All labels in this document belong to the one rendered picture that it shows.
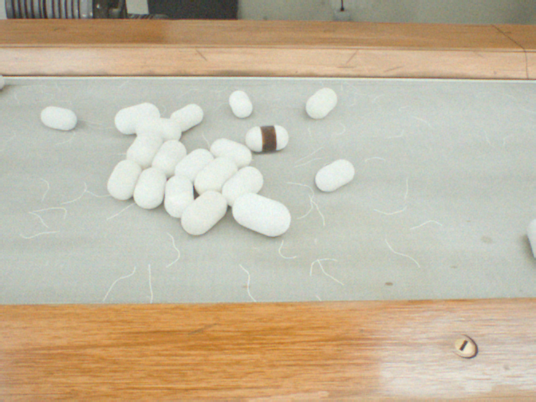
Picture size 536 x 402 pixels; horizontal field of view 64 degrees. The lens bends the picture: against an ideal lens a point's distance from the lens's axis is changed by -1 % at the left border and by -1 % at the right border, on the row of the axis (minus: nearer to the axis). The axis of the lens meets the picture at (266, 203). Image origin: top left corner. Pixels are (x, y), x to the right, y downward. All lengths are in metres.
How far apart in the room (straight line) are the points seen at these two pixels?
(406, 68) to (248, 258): 0.31
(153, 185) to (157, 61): 0.22
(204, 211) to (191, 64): 0.24
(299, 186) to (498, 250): 0.13
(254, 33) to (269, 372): 0.40
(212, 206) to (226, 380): 0.12
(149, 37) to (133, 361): 0.38
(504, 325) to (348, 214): 0.12
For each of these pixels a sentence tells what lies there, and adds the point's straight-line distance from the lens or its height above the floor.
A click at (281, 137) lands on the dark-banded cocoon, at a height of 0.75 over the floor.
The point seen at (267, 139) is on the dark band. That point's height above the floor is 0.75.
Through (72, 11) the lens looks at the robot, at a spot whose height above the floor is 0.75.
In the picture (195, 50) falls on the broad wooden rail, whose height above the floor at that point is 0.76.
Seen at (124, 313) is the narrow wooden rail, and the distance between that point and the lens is 0.21.
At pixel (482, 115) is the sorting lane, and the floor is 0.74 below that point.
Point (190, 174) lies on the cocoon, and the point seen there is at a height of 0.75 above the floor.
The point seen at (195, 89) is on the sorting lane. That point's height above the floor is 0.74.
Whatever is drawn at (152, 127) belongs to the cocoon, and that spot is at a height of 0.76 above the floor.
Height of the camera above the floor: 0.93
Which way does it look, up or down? 40 degrees down
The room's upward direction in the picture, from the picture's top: 1 degrees clockwise
